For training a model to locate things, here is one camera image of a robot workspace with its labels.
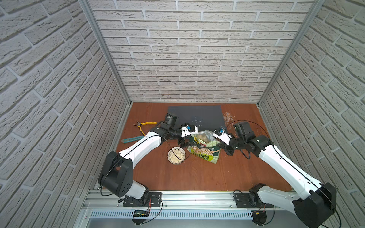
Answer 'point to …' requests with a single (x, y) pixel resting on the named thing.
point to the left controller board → (140, 213)
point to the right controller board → (259, 217)
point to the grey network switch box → (208, 118)
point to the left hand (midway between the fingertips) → (192, 131)
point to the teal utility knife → (125, 140)
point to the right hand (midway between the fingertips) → (216, 144)
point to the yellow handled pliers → (143, 123)
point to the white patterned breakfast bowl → (179, 152)
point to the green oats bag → (205, 146)
